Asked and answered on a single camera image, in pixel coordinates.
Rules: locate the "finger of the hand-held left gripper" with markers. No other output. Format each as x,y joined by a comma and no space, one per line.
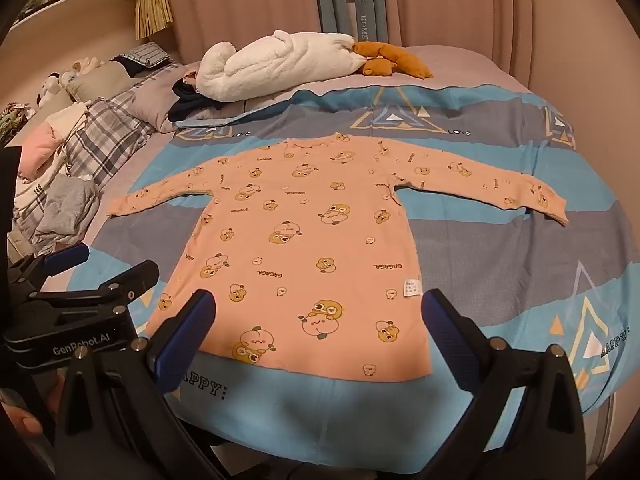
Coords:
67,257
137,277

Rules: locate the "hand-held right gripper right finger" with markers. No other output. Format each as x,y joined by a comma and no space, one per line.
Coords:
450,345

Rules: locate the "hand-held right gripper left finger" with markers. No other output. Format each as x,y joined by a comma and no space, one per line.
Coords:
186,342

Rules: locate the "pink cartoon print shirt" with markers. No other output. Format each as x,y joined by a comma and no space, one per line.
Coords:
310,240

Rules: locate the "person's left hand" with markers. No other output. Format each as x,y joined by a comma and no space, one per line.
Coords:
22,422

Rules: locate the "grey cloth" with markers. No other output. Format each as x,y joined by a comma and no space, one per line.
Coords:
67,205

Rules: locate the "blue grey patterned quilt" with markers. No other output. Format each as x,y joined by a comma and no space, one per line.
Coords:
500,260

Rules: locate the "pink cloth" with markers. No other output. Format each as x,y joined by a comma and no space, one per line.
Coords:
37,147

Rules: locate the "plaid pillow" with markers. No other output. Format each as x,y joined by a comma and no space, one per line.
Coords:
110,130
142,53

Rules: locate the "small pale plush toy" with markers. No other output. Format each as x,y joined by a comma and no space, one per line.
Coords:
52,87

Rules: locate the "beige pillow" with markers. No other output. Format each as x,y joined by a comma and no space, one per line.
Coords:
100,82

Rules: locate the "dark cloth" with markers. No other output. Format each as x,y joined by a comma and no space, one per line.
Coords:
192,100

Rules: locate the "wooden shelf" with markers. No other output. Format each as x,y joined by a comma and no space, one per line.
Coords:
75,15

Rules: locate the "white plush toy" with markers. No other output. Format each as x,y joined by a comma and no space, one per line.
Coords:
280,65

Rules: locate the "yellow fringed cloth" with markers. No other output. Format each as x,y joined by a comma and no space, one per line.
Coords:
152,10

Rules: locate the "lavender bed sheet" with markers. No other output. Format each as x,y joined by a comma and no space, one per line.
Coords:
460,62

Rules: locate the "brown plush toy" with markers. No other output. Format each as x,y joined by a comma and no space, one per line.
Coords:
385,55

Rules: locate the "pink curtain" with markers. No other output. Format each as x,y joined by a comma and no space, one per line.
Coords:
450,0

